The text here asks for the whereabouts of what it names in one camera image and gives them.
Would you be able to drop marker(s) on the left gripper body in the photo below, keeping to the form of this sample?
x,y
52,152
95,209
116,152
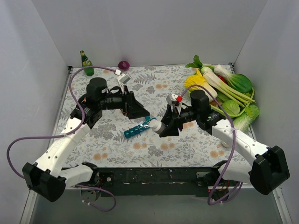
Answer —
x,y
127,102

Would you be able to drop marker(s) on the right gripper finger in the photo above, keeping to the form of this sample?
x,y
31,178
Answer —
x,y
169,130
167,118

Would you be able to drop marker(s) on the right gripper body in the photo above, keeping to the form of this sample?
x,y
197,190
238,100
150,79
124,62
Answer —
x,y
175,117

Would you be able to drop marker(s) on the white pill bottle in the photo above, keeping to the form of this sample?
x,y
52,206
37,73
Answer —
x,y
159,127

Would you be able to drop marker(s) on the teal pill organizer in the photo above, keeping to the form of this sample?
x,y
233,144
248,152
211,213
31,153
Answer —
x,y
138,128

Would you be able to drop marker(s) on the white bottle cap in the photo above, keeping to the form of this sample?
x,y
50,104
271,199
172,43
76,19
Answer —
x,y
153,123

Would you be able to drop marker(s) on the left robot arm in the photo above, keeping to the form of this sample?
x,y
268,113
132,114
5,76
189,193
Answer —
x,y
47,176

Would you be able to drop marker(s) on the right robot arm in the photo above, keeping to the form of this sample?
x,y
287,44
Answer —
x,y
267,166

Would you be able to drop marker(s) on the purple onion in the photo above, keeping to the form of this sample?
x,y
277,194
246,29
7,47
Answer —
x,y
123,65

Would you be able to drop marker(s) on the yellow napa cabbage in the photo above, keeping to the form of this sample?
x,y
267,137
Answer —
x,y
198,79

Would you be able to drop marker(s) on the floral table mat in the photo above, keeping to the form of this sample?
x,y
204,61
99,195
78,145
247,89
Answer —
x,y
106,145

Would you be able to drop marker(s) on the green lettuce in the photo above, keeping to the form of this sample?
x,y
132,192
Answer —
x,y
234,110

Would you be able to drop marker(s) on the red pepper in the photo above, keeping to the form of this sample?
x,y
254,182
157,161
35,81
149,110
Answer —
x,y
223,79

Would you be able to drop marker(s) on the parsley leaf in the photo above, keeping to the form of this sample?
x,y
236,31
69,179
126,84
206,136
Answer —
x,y
196,63

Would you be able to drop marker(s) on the green glass bottle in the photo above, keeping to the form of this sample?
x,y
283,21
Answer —
x,y
87,64

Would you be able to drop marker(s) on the bok choy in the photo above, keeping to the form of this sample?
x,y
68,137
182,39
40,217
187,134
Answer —
x,y
239,82

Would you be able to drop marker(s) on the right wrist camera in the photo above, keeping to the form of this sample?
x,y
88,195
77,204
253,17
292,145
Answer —
x,y
174,100

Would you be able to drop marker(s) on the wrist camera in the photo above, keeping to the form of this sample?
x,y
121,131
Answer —
x,y
174,100
123,78

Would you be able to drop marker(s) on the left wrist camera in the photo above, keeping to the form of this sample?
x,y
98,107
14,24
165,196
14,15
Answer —
x,y
123,78

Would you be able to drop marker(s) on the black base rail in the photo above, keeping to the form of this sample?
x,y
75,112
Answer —
x,y
159,181

